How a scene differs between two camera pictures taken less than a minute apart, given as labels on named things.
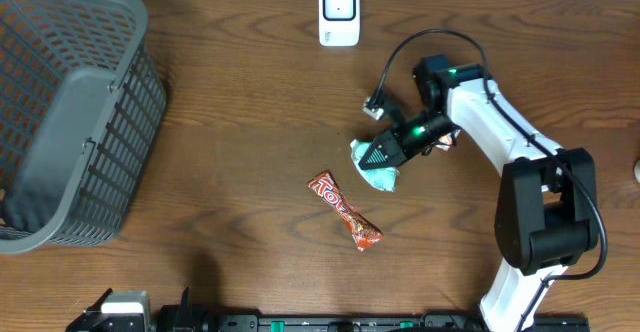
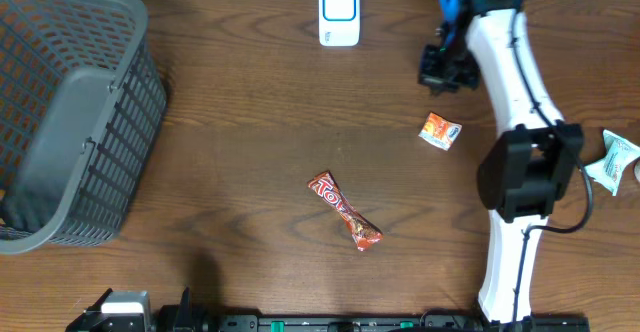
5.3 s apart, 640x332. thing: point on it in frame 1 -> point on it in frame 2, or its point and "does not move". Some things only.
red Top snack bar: (363, 232) does not move
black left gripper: (182, 320) does not move
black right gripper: (391, 144) -> (440, 81)
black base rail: (386, 323) does not move
